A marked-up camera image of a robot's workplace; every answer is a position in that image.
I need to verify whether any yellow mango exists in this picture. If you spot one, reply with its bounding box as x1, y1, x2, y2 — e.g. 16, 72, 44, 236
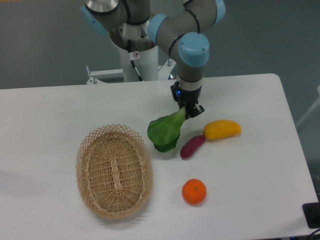
203, 119, 242, 141

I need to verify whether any black device at table edge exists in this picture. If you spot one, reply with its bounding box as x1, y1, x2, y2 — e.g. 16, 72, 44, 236
302, 202, 320, 229

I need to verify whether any white metal base frame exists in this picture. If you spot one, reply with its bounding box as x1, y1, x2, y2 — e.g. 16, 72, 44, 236
85, 57, 180, 85

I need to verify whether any black cable on pedestal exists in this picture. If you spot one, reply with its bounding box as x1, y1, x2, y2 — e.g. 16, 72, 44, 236
127, 39, 145, 82

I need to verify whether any green bok choy vegetable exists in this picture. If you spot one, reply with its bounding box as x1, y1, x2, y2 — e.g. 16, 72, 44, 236
147, 107, 186, 153

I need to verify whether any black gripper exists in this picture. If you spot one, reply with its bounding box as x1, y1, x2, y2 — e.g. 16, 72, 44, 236
170, 81, 205, 119

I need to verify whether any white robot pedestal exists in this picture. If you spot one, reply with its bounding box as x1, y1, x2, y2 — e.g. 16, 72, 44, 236
109, 23, 166, 83

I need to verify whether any purple sweet potato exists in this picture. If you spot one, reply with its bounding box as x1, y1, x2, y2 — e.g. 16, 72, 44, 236
180, 134, 206, 159

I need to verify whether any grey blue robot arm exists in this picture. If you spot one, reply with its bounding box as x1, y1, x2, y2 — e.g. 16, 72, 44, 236
80, 0, 226, 118

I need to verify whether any orange tangerine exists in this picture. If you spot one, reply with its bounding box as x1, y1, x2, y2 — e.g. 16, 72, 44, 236
181, 178, 207, 205

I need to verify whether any woven wicker basket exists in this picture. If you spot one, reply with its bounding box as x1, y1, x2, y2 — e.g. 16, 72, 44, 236
76, 124, 153, 220

